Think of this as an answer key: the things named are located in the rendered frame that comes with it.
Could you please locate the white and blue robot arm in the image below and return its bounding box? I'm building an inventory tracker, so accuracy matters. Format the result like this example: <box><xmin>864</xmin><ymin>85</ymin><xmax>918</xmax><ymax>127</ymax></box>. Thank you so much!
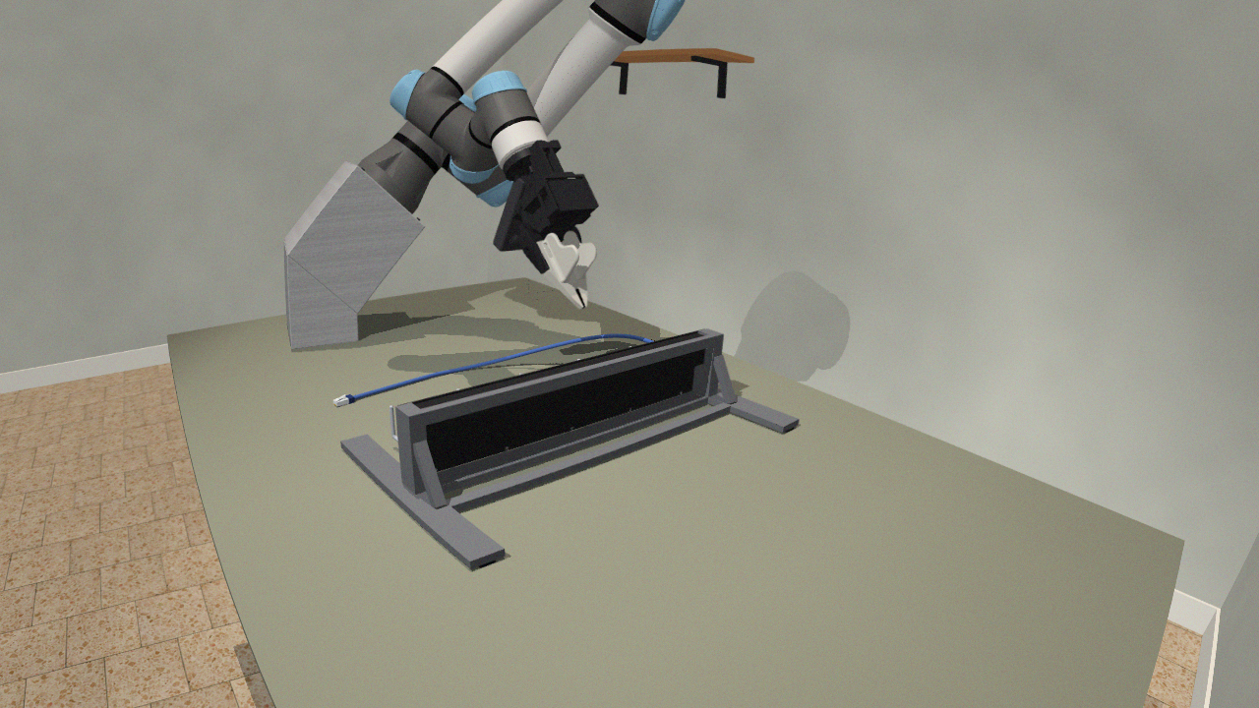
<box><xmin>358</xmin><ymin>0</ymin><xmax>686</xmax><ymax>252</ymax></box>

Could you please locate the blue network cable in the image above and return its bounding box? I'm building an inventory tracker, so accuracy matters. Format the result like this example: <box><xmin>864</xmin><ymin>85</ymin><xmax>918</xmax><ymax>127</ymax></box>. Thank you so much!
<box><xmin>354</xmin><ymin>333</ymin><xmax>653</xmax><ymax>399</ymax></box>

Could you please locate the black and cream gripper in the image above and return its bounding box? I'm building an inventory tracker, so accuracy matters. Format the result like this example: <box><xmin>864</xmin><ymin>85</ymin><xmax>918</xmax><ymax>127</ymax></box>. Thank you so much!
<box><xmin>504</xmin><ymin>140</ymin><xmax>599</xmax><ymax>309</ymax></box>

